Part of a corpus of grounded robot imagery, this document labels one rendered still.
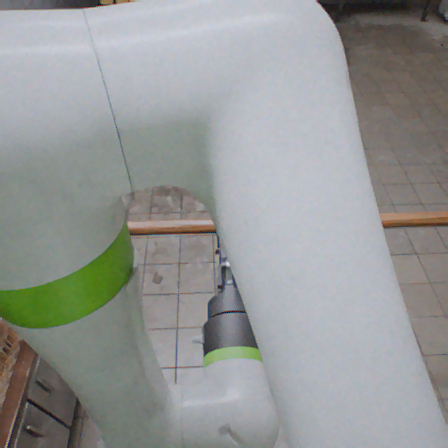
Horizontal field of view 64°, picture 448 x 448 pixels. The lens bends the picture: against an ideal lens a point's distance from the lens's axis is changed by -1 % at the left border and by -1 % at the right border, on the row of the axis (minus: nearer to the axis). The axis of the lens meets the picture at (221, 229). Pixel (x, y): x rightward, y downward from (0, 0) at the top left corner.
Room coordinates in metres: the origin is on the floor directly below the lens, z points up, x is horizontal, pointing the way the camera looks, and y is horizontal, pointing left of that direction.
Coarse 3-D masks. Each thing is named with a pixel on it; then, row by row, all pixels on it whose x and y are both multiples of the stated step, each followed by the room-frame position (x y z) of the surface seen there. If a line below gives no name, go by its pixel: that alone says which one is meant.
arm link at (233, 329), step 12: (204, 324) 0.25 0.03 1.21; (216, 324) 0.24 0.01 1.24; (228, 324) 0.23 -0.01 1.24; (240, 324) 0.23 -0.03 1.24; (204, 336) 0.23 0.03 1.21; (216, 336) 0.22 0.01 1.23; (228, 336) 0.22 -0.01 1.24; (240, 336) 0.22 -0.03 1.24; (252, 336) 0.22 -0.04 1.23; (204, 348) 0.21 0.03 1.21; (216, 348) 0.20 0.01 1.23
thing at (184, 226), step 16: (128, 224) 0.45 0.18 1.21; (144, 224) 0.45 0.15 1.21; (160, 224) 0.45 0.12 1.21; (176, 224) 0.46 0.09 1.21; (192, 224) 0.46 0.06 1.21; (208, 224) 0.46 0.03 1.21; (384, 224) 0.46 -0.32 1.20; (400, 224) 0.47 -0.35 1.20; (416, 224) 0.47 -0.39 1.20; (432, 224) 0.47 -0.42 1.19
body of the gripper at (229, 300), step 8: (224, 272) 0.33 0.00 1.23; (232, 272) 0.33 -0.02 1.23; (224, 280) 0.31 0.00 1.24; (224, 288) 0.30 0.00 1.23; (232, 288) 0.30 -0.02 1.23; (216, 296) 0.29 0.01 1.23; (224, 296) 0.29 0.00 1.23; (232, 296) 0.28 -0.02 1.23; (240, 296) 0.29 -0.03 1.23; (208, 304) 0.28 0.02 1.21; (216, 304) 0.27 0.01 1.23; (224, 304) 0.27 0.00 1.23; (232, 304) 0.27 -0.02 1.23; (240, 304) 0.27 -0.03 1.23; (208, 312) 0.27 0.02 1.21; (216, 312) 0.26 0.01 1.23; (224, 312) 0.26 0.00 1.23; (240, 312) 0.26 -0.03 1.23
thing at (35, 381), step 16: (32, 352) 0.44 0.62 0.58; (16, 368) 0.39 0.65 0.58; (32, 368) 0.40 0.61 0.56; (48, 368) 0.44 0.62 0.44; (16, 384) 0.34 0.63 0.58; (32, 384) 0.36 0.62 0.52; (48, 384) 0.38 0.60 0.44; (64, 384) 0.44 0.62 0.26; (16, 400) 0.30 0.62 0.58; (32, 400) 0.32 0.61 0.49; (48, 400) 0.35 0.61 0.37; (64, 400) 0.39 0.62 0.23; (0, 416) 0.25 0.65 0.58; (16, 416) 0.25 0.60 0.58; (32, 416) 0.28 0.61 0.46; (48, 416) 0.30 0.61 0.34; (64, 416) 0.34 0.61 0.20; (0, 432) 0.21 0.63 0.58; (16, 432) 0.22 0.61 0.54; (32, 432) 0.24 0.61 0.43; (48, 432) 0.26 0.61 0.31; (64, 432) 0.29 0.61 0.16
